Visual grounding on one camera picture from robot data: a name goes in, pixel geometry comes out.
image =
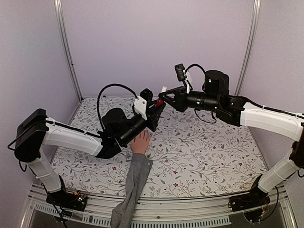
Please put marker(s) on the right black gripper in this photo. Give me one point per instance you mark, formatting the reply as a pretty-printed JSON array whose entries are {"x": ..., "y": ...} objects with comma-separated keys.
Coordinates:
[{"x": 178, "y": 104}]

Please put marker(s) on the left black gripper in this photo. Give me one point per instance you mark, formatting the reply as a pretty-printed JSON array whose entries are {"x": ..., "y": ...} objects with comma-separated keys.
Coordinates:
[{"x": 153, "y": 114}]

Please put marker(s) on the red nail polish bottle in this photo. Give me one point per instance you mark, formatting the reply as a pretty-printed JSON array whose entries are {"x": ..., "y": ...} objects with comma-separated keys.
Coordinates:
[{"x": 159, "y": 102}]

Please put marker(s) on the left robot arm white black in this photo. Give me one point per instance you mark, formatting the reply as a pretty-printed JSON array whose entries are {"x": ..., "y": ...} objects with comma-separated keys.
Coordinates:
[{"x": 38, "y": 130}]

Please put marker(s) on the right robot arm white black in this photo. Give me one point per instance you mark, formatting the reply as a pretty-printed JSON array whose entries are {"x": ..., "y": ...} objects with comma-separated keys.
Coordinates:
[{"x": 241, "y": 111}]

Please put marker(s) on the person's hand on table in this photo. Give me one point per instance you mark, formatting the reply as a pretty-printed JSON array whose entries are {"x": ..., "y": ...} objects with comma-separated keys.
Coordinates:
[{"x": 140, "y": 143}]

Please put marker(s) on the floral patterned table cloth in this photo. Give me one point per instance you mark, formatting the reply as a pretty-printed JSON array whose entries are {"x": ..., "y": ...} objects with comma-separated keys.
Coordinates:
[{"x": 191, "y": 155}]

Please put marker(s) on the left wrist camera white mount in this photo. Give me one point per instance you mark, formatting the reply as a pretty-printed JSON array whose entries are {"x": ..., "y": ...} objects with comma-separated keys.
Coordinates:
[{"x": 141, "y": 103}]

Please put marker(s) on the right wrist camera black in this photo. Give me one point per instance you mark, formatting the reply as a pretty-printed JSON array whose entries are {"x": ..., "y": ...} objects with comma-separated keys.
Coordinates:
[{"x": 184, "y": 77}]

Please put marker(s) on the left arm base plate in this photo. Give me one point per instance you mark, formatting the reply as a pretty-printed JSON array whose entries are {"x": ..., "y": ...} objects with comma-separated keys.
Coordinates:
[{"x": 75, "y": 201}]

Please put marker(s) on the front aluminium rail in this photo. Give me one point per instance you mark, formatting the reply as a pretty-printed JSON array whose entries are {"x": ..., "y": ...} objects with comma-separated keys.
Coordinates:
[{"x": 202, "y": 212}]

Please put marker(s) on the right aluminium frame post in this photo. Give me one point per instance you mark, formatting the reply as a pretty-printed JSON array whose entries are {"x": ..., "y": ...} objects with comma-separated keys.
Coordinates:
[{"x": 249, "y": 47}]

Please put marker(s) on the aluminium frame post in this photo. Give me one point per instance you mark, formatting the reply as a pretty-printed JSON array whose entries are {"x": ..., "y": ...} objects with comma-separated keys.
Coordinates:
[
  {"x": 66, "y": 48},
  {"x": 249, "y": 47}
]

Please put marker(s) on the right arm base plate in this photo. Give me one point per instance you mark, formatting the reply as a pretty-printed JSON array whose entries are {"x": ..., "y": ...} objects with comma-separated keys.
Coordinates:
[{"x": 254, "y": 205}]

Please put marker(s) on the left aluminium frame post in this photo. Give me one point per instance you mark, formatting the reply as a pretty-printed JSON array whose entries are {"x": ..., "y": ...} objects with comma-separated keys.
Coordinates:
[{"x": 66, "y": 48}]

